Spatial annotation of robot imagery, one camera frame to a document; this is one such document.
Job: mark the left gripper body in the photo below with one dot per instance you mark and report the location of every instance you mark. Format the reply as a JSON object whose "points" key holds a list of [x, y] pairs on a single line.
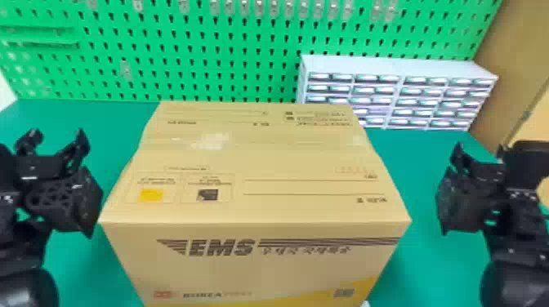
{"points": [[15, 218]]}

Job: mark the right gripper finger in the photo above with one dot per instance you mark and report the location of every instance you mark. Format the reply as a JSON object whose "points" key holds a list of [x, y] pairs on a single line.
{"points": [[463, 206], [480, 173]]}

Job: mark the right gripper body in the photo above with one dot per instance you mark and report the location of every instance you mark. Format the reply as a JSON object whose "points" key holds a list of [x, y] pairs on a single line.
{"points": [[514, 223]]}

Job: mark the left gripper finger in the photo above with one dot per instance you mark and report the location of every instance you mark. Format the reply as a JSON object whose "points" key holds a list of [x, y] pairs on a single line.
{"points": [[68, 201], [64, 165]]}

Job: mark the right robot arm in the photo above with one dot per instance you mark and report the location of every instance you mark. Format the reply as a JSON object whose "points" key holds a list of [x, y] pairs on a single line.
{"points": [[519, 285]]}

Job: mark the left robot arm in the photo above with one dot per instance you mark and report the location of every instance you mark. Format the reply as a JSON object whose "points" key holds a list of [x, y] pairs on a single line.
{"points": [[23, 285]]}

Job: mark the cardboard box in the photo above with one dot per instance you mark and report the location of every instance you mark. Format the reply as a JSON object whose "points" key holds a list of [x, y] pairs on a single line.
{"points": [[257, 201]]}

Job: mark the white drawer cabinet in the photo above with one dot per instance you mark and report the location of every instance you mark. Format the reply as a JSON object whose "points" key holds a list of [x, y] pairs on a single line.
{"points": [[446, 103], [332, 88]]}

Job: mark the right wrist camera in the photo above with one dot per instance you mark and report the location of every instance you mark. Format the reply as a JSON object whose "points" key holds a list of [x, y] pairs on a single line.
{"points": [[525, 165]]}

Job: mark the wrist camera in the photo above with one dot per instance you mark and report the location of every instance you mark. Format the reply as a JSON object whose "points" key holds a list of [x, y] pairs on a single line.
{"points": [[525, 165], [6, 169]]}

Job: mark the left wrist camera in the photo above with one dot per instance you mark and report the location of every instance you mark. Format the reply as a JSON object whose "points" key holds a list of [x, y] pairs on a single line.
{"points": [[6, 169]]}

